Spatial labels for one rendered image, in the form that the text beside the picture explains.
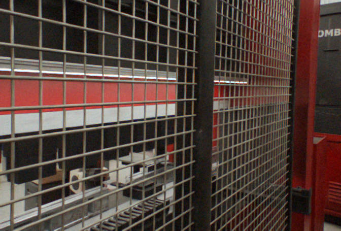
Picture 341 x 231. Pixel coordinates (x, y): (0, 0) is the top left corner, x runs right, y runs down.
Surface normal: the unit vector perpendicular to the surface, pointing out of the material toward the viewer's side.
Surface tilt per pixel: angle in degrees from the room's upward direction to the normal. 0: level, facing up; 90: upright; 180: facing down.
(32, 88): 90
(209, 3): 90
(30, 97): 90
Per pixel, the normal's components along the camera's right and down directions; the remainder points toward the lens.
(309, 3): -0.54, 0.04
